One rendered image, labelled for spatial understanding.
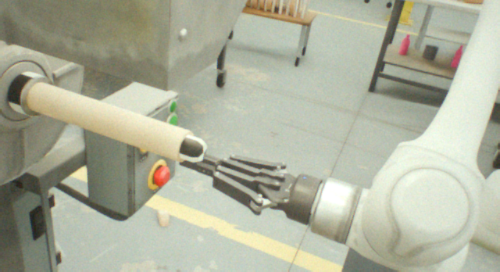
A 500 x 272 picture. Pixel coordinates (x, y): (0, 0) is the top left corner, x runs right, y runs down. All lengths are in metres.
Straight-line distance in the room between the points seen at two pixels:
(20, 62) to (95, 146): 0.30
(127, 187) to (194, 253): 1.29
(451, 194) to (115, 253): 1.76
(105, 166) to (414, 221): 0.54
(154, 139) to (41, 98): 0.14
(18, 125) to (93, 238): 1.63
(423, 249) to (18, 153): 0.46
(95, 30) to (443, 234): 0.35
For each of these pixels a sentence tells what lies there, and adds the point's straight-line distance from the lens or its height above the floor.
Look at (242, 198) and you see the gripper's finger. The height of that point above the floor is 1.07.
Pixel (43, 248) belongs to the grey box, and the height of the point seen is 0.77.
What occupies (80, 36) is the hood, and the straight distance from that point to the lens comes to 0.23.
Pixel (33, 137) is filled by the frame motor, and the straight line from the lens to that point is 0.58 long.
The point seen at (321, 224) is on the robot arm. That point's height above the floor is 1.07.
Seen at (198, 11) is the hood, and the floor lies 1.42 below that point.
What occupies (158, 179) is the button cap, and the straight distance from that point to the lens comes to 0.83.
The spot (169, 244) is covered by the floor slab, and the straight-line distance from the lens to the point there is 2.09.
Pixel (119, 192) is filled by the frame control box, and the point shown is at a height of 0.97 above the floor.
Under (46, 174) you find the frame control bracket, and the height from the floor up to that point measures 1.04.
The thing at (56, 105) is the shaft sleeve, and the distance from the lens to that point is 0.48.
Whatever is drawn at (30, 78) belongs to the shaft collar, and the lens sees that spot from 0.51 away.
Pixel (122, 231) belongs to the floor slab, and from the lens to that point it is 2.16.
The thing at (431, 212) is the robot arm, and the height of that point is 1.23.
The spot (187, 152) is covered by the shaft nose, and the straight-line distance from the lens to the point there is 0.41.
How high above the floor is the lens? 1.47
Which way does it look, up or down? 30 degrees down
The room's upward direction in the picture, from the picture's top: 9 degrees clockwise
